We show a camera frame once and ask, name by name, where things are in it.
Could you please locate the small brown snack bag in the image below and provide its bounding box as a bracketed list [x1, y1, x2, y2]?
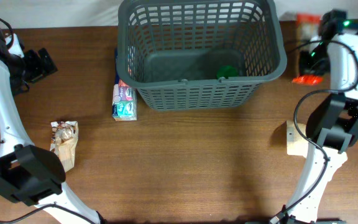
[50, 121, 79, 172]

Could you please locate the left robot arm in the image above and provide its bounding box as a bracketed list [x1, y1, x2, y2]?
[0, 18, 106, 223]

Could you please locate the multicolour tissue pack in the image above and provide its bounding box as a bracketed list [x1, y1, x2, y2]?
[112, 49, 137, 121]

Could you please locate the green lid jar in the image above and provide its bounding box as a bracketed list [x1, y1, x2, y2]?
[216, 65, 239, 79]

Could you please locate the beige crumpled paper bag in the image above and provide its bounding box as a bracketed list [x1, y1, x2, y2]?
[286, 120, 308, 158]

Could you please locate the grey plastic shopping basket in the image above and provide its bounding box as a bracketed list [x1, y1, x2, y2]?
[117, 0, 287, 111]

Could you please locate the red orange pasta packet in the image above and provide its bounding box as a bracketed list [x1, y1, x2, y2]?
[292, 13, 323, 86]

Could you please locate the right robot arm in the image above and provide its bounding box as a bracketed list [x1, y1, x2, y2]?
[269, 9, 358, 223]

